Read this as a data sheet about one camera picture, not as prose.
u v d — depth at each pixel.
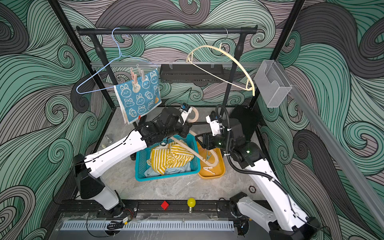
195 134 0.69
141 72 0.70
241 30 0.53
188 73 0.73
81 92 0.53
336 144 0.53
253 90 0.58
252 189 0.80
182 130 0.63
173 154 0.79
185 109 0.61
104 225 0.70
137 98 0.73
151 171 0.84
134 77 0.67
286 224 0.36
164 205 0.73
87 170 0.41
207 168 0.86
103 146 0.92
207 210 0.74
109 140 0.98
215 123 0.59
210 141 0.58
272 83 0.79
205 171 0.85
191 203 0.73
